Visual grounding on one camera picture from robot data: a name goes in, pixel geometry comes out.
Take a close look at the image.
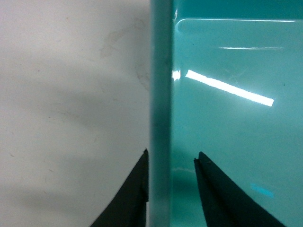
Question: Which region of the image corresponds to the teal plastic tray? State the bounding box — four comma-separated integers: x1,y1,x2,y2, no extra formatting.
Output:
149,0,303,227

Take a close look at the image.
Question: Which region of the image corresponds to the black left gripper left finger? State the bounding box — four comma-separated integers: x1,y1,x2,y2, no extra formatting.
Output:
91,149,149,227

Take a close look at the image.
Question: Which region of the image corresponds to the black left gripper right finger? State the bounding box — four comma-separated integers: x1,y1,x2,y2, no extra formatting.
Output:
194,152,284,227

